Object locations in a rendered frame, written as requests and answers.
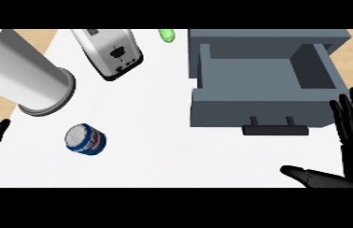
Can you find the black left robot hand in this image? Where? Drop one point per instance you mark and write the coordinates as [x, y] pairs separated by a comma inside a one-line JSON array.
[[3, 127]]

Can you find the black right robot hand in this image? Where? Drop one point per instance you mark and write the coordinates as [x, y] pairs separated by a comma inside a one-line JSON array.
[[327, 179]]

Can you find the green vegetable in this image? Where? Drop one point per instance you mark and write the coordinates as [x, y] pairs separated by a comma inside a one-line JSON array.
[[167, 35]]

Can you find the grey drawer cabinet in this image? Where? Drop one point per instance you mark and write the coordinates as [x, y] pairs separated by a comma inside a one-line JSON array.
[[257, 40]]

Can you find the silver toaster appliance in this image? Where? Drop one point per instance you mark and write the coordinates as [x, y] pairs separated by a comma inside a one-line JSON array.
[[109, 52]]

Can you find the grey open drawer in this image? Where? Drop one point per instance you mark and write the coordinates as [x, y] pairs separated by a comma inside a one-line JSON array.
[[267, 91]]

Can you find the blue soda can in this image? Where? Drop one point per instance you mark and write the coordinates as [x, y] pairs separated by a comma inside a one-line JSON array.
[[86, 139]]

